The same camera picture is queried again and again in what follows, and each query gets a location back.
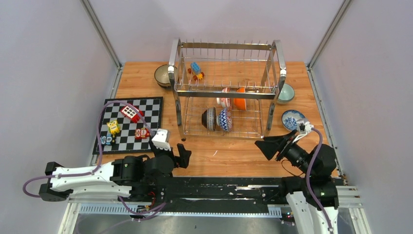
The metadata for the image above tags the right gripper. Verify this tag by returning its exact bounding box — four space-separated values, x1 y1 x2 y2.
255 128 314 175

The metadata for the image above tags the blue floral bowl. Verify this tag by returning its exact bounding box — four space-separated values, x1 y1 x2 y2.
281 110 305 131

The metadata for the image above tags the small celadon green bowl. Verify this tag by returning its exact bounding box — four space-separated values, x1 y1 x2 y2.
277 98 294 105

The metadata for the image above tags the large ribbed celadon bowl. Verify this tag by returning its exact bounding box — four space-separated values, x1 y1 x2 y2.
278 83 295 99

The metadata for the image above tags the steel two-tier dish rack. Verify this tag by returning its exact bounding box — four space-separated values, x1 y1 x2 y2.
168 39 287 140

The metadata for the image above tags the brown speckled bowl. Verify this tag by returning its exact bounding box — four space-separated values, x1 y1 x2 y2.
154 64 170 83

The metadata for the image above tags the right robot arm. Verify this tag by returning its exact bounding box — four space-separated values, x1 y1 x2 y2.
255 127 339 234

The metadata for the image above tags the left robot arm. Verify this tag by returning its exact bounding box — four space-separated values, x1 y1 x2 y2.
38 141 192 202

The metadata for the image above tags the red robot toy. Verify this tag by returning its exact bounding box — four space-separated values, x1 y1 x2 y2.
134 128 150 140

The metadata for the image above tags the dark patterned bowl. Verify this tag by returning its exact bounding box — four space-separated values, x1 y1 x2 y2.
201 107 216 131

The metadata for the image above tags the orange bowl white inside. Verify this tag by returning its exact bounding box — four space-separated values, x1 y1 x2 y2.
234 87 247 111

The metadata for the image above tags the orange geometric pattern bowl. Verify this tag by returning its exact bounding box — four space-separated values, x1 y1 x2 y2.
216 108 232 132

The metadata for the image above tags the orange floral white bowl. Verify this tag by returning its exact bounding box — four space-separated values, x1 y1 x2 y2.
216 87 232 110

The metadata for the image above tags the red toy brick block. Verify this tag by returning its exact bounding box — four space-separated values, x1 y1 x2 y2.
120 105 144 123

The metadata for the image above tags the yellow owl toy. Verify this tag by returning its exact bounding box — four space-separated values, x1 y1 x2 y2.
106 119 121 135

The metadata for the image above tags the blue owl toy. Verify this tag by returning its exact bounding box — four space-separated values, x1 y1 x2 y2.
100 135 116 146

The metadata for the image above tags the toy brick car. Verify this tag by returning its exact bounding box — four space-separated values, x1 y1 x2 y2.
187 62 205 81

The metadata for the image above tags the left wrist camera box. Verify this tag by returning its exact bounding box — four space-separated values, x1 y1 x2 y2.
151 129 172 151

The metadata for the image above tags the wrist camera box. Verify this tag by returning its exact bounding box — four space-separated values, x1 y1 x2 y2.
151 129 172 151
293 118 314 143

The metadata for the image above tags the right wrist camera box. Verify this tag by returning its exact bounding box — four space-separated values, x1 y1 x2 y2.
293 118 314 143

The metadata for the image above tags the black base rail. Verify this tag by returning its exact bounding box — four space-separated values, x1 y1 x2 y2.
124 176 288 214

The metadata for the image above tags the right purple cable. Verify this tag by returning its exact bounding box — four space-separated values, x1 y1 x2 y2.
305 128 334 232

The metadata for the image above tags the purple cable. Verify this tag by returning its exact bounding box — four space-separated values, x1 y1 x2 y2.
22 100 155 197
305 128 334 232

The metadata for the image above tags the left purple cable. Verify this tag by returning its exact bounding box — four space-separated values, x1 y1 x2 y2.
22 100 155 197

